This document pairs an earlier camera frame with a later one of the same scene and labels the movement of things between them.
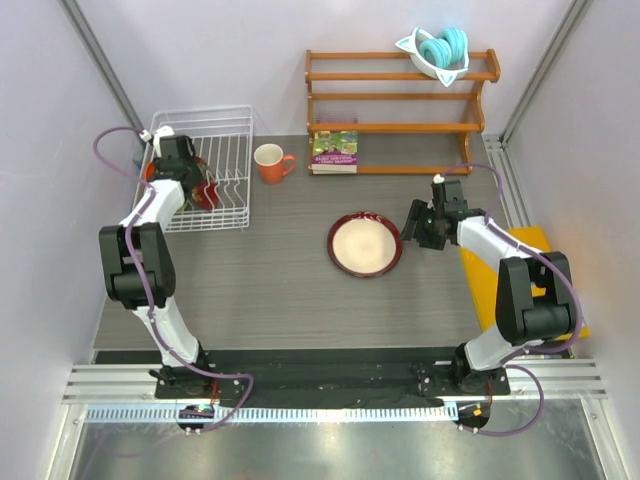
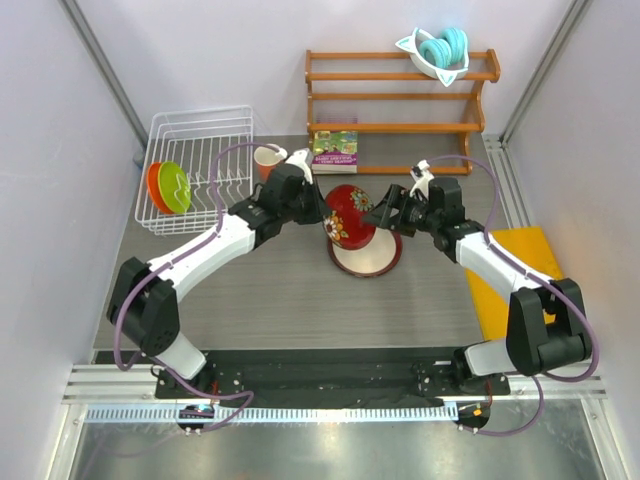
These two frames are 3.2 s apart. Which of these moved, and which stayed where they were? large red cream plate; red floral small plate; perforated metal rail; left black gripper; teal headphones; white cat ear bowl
Moved: left black gripper; red floral small plate
Stayed: teal headphones; large red cream plate; white cat ear bowl; perforated metal rail
